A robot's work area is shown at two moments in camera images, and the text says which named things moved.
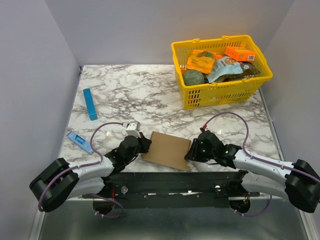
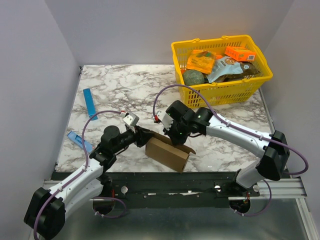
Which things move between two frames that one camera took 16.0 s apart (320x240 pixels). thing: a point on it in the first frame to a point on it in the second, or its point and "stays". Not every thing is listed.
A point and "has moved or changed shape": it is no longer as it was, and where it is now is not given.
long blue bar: [87, 94] stays
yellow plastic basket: [211, 94] stays
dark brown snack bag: [248, 70] stays
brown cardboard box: [168, 150] has moved or changed shape
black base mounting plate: [176, 189] stays
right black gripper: [194, 149] to [178, 136]
